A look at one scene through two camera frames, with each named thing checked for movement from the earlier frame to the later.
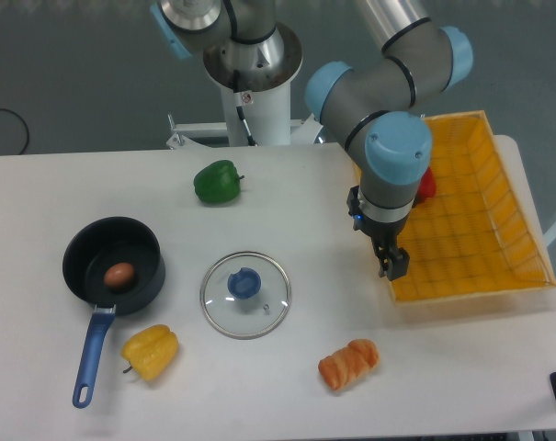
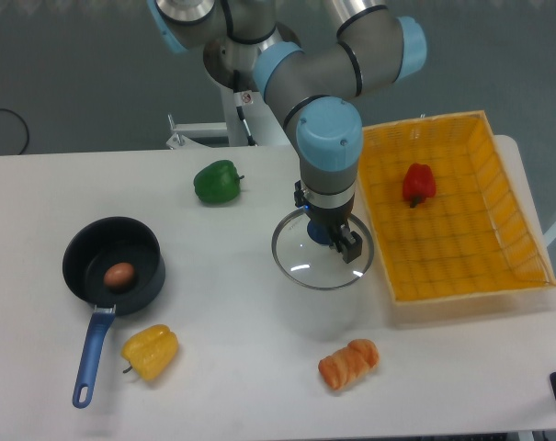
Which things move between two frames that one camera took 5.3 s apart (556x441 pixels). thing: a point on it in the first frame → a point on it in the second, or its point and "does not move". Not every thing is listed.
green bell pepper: [218, 182] does not move
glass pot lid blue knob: [245, 284] → [316, 265]
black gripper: [384, 236] → [332, 222]
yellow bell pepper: [152, 351] does not move
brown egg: [119, 275] does not move
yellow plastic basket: [474, 236] does not move
